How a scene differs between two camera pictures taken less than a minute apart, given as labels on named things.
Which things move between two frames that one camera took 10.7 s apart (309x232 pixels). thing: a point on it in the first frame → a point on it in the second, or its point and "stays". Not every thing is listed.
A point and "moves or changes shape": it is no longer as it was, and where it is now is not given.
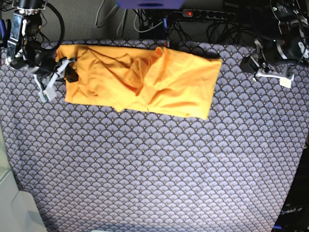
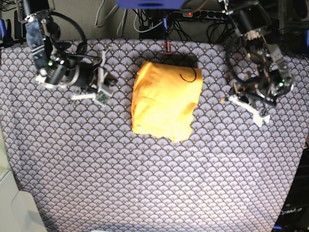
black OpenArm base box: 294,216 stays
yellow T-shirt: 160,79 moves or changes shape
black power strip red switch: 188,12 stays
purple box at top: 150,4 stays
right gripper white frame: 283,72 → 257,117
